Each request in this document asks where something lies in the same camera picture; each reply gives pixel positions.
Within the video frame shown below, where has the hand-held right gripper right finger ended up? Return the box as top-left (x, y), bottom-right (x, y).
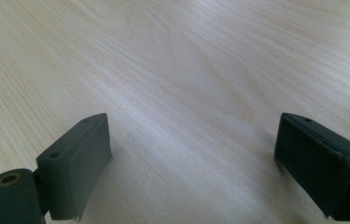
top-left (273, 112), bottom-right (350, 222)

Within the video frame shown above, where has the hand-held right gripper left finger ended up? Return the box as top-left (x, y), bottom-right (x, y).
top-left (35, 112), bottom-right (113, 222)

